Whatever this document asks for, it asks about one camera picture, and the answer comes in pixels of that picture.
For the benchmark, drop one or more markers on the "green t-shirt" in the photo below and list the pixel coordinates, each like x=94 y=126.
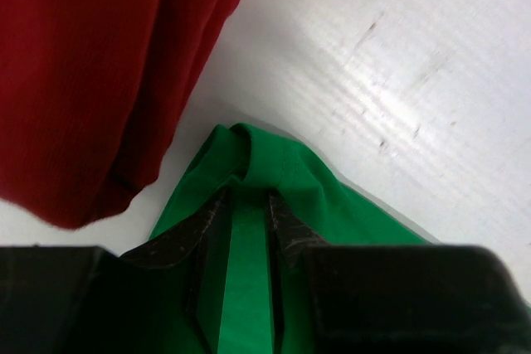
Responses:
x=251 y=164

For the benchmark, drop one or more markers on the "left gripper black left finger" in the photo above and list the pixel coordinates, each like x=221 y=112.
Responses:
x=164 y=296

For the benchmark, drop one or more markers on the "folded red t-shirt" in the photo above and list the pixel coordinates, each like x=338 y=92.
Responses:
x=91 y=94

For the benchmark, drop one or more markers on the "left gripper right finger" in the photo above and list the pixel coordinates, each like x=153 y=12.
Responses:
x=328 y=298

